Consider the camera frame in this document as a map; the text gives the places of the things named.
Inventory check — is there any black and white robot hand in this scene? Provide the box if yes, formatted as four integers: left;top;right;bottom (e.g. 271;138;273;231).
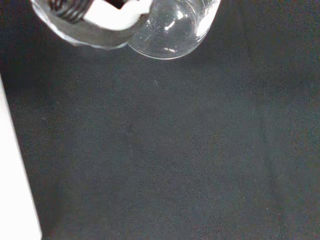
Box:
46;0;152;48

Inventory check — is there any black bench cloth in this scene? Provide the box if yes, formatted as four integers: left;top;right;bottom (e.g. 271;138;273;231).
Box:
0;0;320;240

